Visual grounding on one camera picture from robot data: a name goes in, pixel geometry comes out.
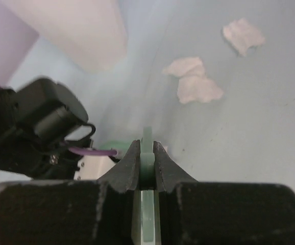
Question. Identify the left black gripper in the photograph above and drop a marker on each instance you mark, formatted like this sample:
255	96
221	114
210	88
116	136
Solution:
34	124

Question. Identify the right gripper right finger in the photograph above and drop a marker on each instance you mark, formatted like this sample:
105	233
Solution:
194	212

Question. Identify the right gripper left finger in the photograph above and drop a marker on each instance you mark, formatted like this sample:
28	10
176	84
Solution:
72	211

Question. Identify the green hand brush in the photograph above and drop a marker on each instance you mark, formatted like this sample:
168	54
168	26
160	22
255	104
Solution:
146	211

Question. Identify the paper scrap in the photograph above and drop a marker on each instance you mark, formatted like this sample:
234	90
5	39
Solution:
185	67
198	89
242	35

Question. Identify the white faceted waste bin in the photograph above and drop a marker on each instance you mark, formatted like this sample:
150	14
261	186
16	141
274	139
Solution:
91	33

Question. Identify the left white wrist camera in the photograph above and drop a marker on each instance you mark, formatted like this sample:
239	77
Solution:
93	167

